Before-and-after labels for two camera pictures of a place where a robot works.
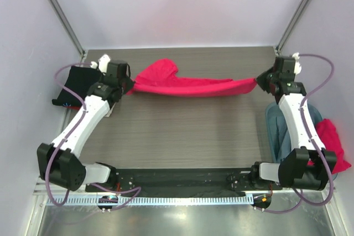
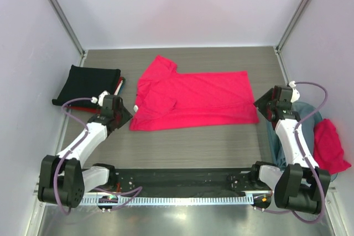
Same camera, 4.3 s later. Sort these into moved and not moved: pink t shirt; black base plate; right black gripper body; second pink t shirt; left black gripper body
Moved: right black gripper body; left black gripper body; pink t shirt
Not moved: black base plate; second pink t shirt
